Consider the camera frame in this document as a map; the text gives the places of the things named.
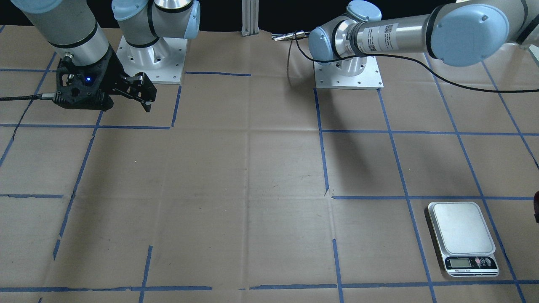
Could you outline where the aluminium frame post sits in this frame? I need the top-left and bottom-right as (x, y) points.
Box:
(241, 0), (260, 37)

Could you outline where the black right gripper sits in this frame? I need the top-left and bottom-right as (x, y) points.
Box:
(54, 46), (157, 113)

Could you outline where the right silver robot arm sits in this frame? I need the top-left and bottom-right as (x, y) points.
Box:
(12, 0), (201, 112)

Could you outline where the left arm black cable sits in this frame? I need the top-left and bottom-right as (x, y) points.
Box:
(272, 30), (539, 94)

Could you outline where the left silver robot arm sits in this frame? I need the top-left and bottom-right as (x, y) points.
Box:
(308, 0), (538, 67)

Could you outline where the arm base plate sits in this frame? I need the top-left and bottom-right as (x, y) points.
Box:
(116, 36), (189, 85)
(314, 57), (384, 90)

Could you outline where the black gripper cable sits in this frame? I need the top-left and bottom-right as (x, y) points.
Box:
(0, 93), (57, 102)

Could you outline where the silver digital kitchen scale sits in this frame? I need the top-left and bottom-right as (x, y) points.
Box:
(427, 202), (500, 277)

